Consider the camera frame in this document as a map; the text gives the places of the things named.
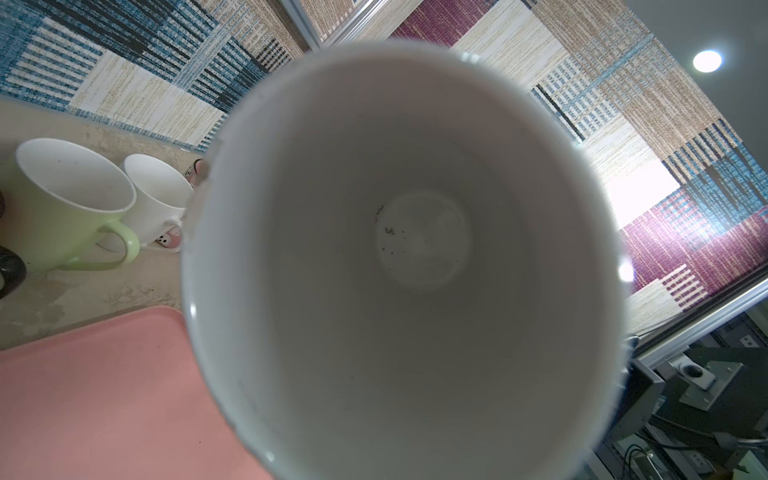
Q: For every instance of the white mug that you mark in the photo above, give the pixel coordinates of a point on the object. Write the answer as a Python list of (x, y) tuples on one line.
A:
[(161, 197)]

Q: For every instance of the red mug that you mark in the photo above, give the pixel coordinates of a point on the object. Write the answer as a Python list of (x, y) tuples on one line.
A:
[(13, 267)]

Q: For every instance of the light green mug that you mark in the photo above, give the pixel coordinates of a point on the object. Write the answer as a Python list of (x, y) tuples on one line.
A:
[(60, 200)]

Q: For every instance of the pink ghost pattern mug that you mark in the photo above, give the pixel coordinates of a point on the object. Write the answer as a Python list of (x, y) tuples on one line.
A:
[(195, 171)]

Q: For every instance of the pink plastic tray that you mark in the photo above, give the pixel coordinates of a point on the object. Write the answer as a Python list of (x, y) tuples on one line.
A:
[(118, 399)]

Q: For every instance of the blue mug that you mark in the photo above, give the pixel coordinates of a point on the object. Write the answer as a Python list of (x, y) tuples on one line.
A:
[(400, 267)]

